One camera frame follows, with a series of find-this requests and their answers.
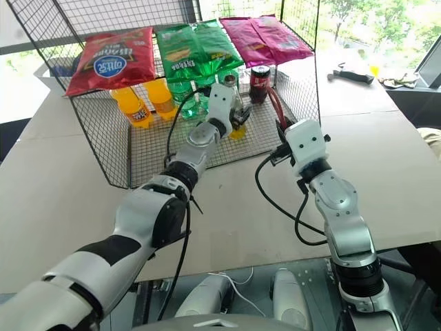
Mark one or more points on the beige cloth object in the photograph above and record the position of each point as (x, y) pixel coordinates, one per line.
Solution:
(430, 141)

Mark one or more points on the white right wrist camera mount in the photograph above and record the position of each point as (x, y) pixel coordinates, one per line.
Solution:
(306, 141)

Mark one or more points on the blue object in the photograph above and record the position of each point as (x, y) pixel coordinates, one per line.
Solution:
(62, 70)

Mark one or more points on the silver right robot leg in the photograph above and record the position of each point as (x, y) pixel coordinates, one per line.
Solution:
(289, 300)

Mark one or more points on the silver robot leg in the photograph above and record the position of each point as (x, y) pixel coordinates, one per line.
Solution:
(289, 300)
(203, 298)

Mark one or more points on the glass bottle with orange drink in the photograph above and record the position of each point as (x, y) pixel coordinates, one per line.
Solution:
(237, 96)

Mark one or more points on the dark cola can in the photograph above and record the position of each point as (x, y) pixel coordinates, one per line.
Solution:
(260, 84)

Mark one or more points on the small yellow object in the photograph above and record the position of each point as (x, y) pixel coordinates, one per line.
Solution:
(374, 70)

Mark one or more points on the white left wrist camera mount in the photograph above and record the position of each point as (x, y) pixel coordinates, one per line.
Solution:
(220, 103)

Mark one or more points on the green soda bottle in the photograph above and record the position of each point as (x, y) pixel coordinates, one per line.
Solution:
(201, 100)
(181, 98)

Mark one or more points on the camouflage patterned object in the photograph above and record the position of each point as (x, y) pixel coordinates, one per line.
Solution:
(396, 82)

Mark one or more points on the grey robot torso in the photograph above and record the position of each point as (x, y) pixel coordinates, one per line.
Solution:
(213, 325)

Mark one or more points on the orange soda bottle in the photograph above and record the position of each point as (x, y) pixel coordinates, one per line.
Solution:
(134, 108)
(160, 98)

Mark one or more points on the grey monitor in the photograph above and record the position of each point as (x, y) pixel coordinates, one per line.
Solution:
(430, 69)

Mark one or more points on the silver left robot leg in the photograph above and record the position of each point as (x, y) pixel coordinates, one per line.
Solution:
(203, 298)

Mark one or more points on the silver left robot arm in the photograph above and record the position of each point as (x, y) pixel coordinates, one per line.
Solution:
(138, 220)

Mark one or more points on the green chip bag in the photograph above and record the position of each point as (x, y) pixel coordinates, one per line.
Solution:
(175, 51)
(217, 45)

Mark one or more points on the magenta chip bag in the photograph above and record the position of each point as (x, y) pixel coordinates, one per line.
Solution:
(286, 41)
(237, 38)

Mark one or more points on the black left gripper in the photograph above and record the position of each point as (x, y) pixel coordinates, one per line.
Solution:
(237, 118)

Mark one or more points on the red chip bag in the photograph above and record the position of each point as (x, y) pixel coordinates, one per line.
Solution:
(110, 62)

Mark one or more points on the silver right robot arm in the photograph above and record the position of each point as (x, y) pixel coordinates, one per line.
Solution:
(348, 234)

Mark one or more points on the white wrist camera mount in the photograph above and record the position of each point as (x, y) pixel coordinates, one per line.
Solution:
(306, 141)
(220, 103)

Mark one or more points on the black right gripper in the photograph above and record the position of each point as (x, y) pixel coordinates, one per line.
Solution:
(280, 155)

